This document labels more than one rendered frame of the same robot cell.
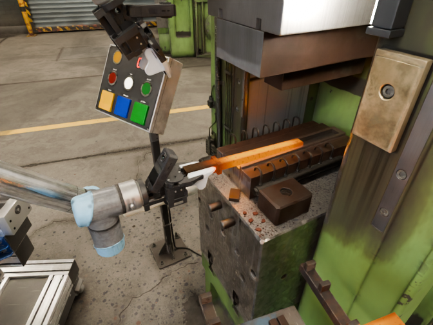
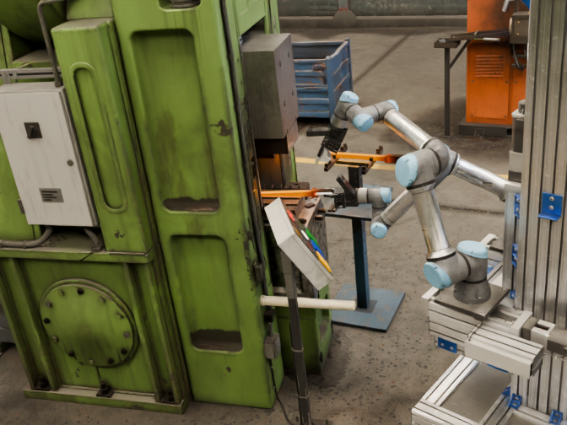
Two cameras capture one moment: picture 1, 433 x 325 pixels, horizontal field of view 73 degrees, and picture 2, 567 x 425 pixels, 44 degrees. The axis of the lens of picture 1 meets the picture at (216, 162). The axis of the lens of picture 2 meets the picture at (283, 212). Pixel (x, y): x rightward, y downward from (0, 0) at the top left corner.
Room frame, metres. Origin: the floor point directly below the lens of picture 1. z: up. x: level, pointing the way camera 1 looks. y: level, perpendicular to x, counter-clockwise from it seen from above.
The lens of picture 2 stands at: (2.92, 2.12, 2.49)
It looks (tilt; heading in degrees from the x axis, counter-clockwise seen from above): 27 degrees down; 226
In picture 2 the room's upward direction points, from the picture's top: 7 degrees counter-clockwise
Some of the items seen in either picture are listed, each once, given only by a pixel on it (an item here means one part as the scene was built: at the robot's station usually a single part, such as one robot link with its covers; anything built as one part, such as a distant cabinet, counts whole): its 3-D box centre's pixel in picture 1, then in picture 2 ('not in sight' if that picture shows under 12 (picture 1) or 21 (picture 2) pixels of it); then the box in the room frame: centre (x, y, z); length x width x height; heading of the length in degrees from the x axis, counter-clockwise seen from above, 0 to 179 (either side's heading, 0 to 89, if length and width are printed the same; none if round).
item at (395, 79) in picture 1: (386, 101); not in sight; (0.50, -0.31, 1.27); 0.09 x 0.02 x 0.17; 28
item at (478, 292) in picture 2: not in sight; (472, 283); (0.76, 0.91, 0.87); 0.15 x 0.15 x 0.10
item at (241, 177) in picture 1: (285, 151); (259, 204); (0.82, -0.23, 0.96); 0.42 x 0.20 x 0.09; 118
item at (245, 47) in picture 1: (304, 37); (250, 137); (0.82, -0.23, 1.32); 0.42 x 0.20 x 0.10; 118
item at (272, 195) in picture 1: (284, 200); (297, 190); (0.59, -0.18, 0.95); 0.12 x 0.08 x 0.06; 118
